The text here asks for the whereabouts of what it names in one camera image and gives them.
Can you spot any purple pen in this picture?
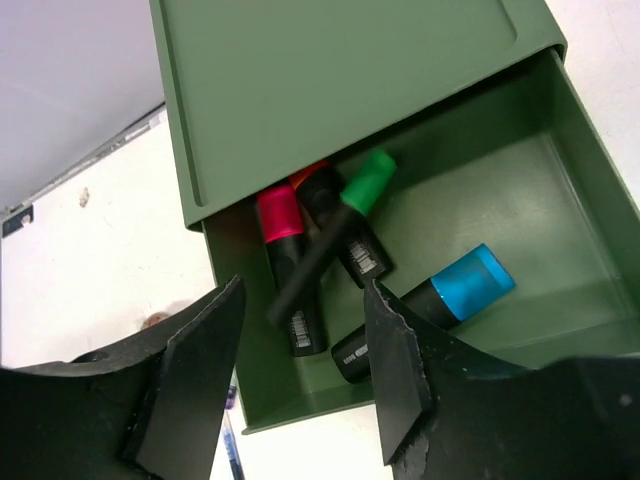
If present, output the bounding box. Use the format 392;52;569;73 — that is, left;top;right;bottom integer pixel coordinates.
225;370;238;410

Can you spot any orange highlighter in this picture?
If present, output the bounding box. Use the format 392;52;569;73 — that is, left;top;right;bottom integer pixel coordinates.
288;160;394;288

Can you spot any green drawer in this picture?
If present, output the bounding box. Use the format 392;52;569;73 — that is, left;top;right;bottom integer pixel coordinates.
201;48;639;435

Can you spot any small white scrap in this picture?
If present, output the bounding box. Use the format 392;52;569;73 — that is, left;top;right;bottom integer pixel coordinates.
78;187;90;208

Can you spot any pink highlighter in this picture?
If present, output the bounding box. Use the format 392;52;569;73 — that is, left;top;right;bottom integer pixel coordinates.
257;182;328;357

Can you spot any blue highlighter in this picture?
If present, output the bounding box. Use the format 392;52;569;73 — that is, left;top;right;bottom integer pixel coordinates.
331;244;516;384

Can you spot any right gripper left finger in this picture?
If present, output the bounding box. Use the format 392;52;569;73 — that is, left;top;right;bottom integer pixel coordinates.
123;276;246;479

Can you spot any green drawer cabinet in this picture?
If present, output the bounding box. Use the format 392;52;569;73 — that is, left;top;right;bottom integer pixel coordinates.
150;0;567;229

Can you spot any green highlighter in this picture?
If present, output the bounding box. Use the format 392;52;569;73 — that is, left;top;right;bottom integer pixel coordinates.
266;147;398;327

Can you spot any blue pen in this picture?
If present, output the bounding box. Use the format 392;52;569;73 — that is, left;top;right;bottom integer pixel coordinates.
222;411;241;480

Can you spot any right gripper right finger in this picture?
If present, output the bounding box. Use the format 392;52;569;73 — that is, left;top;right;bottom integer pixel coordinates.
364;280;433;465

